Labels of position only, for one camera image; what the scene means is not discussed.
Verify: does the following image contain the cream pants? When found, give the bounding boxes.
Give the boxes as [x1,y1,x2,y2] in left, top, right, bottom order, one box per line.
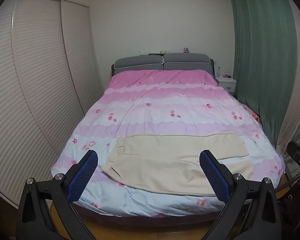
[101,132,253,196]

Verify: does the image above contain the grey bed headboard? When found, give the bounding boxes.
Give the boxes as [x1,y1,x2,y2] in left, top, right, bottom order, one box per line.
[111,52,215,77]

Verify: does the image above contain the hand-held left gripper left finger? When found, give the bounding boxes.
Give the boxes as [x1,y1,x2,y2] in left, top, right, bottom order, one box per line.
[16,150,100,240]

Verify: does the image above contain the white nightstand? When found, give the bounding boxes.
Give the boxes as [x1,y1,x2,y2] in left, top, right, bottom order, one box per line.
[214,76,237,96]

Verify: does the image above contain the white louvered wardrobe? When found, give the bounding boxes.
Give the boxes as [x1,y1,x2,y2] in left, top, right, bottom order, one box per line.
[0,0,102,208]

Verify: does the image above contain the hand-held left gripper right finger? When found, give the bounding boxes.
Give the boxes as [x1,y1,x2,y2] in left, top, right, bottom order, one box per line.
[199,149,283,240]

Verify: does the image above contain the beige curtain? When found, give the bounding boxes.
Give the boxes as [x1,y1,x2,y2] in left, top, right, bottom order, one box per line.
[276,15,300,153]

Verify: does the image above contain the pink floral blanket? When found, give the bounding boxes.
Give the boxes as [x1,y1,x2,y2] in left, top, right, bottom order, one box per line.
[51,69,283,217]

